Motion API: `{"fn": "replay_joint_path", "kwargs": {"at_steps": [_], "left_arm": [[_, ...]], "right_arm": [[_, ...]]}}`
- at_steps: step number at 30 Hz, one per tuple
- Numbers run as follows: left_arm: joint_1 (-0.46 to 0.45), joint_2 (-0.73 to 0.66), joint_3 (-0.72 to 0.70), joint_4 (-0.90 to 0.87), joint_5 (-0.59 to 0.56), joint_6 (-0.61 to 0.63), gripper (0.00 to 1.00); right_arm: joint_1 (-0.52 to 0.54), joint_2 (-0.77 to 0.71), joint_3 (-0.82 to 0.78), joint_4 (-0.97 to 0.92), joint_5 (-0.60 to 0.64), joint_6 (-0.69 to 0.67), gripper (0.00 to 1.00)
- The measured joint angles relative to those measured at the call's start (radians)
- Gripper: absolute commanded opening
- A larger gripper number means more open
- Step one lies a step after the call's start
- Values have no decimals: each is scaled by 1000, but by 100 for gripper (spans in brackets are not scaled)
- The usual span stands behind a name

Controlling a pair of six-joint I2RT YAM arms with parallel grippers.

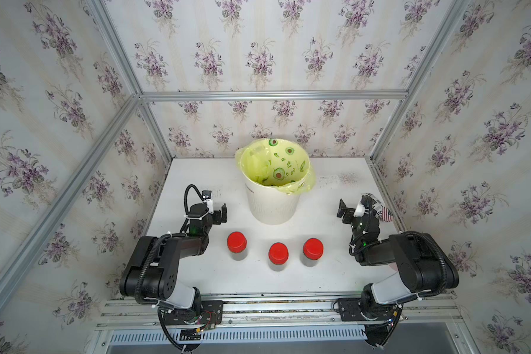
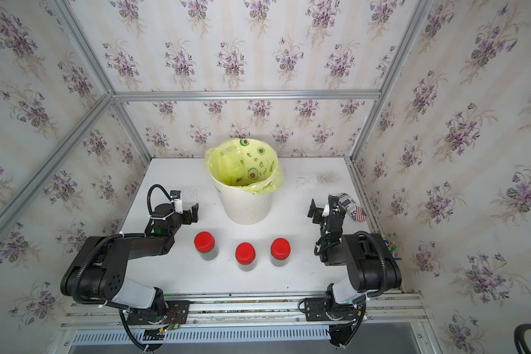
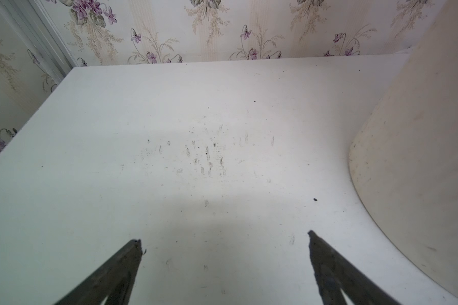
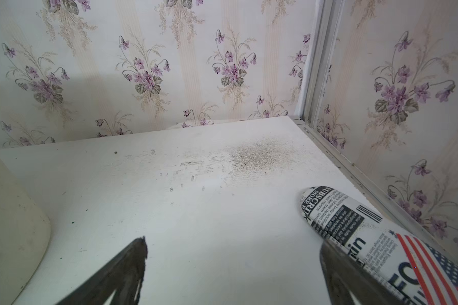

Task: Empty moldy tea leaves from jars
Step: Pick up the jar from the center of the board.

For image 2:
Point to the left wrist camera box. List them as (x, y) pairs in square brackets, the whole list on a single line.
[(176, 200)]

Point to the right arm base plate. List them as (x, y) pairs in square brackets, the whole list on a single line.
[(323, 310)]

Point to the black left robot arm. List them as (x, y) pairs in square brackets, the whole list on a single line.
[(97, 275)]

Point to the red-lid tea jar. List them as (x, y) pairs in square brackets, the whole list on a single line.
[(245, 255), (280, 251), (206, 246)]

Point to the aluminium rail frame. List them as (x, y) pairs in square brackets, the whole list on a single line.
[(237, 309)]

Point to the flag patterned can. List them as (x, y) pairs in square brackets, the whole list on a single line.
[(353, 209)]

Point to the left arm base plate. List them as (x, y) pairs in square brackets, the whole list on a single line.
[(176, 314)]

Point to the coloured markers bundle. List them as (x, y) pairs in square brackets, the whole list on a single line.
[(392, 246)]

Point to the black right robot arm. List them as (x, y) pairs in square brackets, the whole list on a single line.
[(371, 267)]

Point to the white trash bin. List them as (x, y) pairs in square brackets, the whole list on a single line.
[(245, 201)]

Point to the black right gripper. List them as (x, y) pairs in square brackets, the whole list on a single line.
[(317, 220)]

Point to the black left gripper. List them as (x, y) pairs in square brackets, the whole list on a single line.
[(185, 215)]

